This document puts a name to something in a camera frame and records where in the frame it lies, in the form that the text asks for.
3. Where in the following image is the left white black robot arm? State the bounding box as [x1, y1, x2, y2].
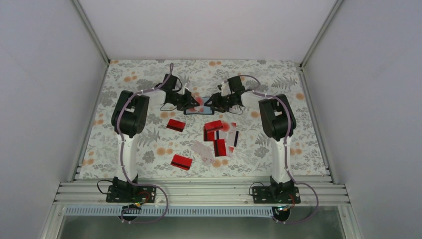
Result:
[111, 74, 200, 202]

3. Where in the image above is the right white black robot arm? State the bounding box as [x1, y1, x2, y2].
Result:
[204, 76, 297, 203]

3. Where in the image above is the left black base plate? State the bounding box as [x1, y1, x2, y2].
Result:
[105, 177, 157, 204]

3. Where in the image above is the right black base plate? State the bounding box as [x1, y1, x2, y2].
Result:
[248, 181, 301, 204]

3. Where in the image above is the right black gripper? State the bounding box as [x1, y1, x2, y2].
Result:
[204, 92, 234, 113]

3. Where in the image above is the white card black stripe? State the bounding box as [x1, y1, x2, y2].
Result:
[226, 122, 239, 147]

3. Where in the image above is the floral patterned table mat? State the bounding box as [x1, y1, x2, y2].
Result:
[80, 60, 326, 179]

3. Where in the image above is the aluminium rail frame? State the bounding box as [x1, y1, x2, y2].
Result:
[41, 175, 361, 239]

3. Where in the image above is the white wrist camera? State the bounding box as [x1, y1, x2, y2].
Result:
[182, 82, 192, 94]
[217, 82, 231, 96]

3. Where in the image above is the red card black stripe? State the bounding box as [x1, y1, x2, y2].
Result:
[170, 154, 193, 171]

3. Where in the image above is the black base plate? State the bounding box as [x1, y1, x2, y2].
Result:
[248, 181, 301, 204]
[105, 177, 157, 204]

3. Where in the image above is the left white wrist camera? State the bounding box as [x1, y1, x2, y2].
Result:
[182, 82, 192, 94]

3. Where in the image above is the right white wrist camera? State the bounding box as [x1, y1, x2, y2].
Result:
[217, 82, 231, 96]

